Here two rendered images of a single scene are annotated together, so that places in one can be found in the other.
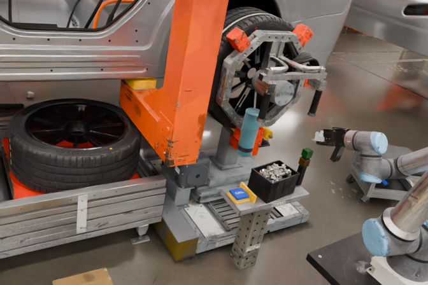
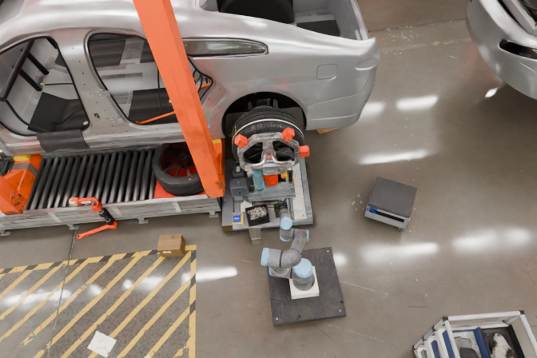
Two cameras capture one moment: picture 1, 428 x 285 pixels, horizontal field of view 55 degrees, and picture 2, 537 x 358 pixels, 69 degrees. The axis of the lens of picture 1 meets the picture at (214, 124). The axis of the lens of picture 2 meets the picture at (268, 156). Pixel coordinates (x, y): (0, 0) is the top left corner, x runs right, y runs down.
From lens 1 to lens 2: 2.63 m
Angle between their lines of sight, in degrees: 39
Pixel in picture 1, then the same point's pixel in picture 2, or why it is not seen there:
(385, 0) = (489, 26)
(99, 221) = (187, 208)
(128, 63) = not seen: hidden behind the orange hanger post
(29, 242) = (157, 213)
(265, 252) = (272, 238)
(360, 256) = not seen: hidden behind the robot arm
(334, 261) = not seen: hidden behind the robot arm
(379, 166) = (285, 234)
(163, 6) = (212, 109)
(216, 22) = (205, 153)
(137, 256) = (208, 224)
